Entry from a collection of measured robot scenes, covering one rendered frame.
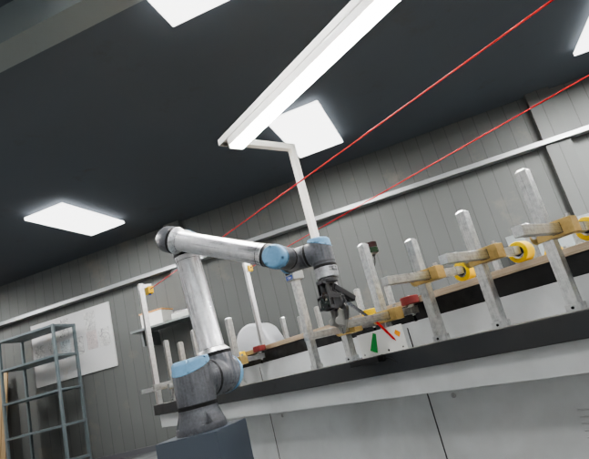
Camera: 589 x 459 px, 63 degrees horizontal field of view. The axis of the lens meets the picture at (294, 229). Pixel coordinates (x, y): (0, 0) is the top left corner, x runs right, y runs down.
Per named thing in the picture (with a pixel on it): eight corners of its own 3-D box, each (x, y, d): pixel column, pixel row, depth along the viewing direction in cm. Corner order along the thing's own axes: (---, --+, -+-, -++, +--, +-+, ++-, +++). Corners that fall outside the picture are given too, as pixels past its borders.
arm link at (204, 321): (198, 402, 195) (155, 234, 216) (221, 395, 211) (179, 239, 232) (228, 392, 190) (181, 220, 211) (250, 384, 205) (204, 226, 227)
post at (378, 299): (394, 353, 197) (361, 242, 209) (388, 354, 199) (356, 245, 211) (400, 351, 199) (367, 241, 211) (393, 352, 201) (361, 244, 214)
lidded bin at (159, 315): (175, 322, 743) (173, 308, 749) (163, 322, 712) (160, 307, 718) (153, 329, 753) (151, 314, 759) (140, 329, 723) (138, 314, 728)
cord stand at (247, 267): (270, 374, 451) (245, 261, 480) (265, 375, 458) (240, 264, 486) (278, 372, 456) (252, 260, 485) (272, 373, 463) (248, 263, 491)
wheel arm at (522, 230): (525, 234, 129) (521, 221, 130) (513, 239, 132) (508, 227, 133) (597, 229, 160) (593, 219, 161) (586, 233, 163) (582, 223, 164)
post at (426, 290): (450, 361, 176) (410, 237, 189) (441, 362, 179) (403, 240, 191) (455, 359, 179) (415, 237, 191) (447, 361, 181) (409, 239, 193)
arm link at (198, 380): (168, 411, 180) (160, 363, 184) (196, 402, 195) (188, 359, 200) (201, 402, 174) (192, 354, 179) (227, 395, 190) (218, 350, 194)
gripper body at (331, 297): (319, 313, 183) (312, 282, 186) (336, 311, 188) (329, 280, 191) (332, 309, 177) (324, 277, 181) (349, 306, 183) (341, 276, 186)
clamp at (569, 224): (574, 230, 141) (568, 215, 142) (531, 246, 151) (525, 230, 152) (583, 230, 145) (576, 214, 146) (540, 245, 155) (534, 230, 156)
